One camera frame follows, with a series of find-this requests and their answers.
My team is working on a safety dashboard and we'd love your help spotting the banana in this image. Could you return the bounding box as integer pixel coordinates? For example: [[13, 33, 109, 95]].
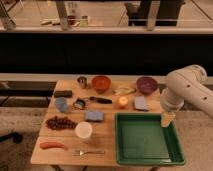
[[113, 88, 136, 96]]

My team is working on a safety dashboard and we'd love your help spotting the purple bowl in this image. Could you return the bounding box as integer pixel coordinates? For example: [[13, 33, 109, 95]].
[[137, 77, 158, 95]]

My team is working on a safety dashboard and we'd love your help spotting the green plastic tray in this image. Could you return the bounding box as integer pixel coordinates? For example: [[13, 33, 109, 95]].
[[115, 113, 185, 166]]

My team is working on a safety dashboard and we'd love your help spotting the grey towel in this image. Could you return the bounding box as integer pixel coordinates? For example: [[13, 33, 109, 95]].
[[134, 96, 148, 111]]

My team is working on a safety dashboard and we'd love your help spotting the metal cup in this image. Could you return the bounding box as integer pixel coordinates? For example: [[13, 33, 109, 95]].
[[77, 76, 87, 89]]

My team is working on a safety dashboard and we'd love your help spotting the metal fork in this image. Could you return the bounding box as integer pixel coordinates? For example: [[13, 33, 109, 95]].
[[73, 150, 105, 156]]

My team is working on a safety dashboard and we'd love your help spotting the bunch of dark grapes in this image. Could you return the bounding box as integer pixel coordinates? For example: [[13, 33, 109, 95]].
[[46, 116, 77, 130]]

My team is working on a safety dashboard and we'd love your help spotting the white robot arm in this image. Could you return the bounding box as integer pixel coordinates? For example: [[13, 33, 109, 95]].
[[160, 65, 213, 127]]

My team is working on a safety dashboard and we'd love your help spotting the small metal can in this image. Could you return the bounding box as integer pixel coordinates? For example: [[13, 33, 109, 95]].
[[73, 98, 86, 110]]

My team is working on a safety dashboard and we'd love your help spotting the yellow apple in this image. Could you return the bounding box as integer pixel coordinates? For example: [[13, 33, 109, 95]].
[[117, 96, 129, 108]]

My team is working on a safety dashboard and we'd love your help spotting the wooden table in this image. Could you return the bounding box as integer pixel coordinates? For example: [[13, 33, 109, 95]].
[[30, 79, 168, 167]]

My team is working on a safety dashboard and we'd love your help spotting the white plastic cup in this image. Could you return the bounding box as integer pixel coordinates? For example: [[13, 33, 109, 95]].
[[75, 122, 93, 141]]

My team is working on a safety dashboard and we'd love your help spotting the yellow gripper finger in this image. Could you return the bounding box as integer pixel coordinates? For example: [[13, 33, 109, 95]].
[[161, 112, 175, 127]]

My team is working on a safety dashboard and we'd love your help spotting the red bowl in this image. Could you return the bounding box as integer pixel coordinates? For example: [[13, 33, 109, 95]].
[[91, 75, 111, 94]]

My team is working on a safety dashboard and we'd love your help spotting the blue sponge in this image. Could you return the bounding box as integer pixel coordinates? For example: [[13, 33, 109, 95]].
[[85, 111, 104, 122]]

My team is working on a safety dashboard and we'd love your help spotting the black rectangular block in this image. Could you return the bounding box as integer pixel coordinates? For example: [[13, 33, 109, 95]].
[[53, 90, 73, 98]]

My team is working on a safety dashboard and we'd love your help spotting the orange carrot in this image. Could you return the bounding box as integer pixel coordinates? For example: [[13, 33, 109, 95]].
[[40, 142, 68, 150]]

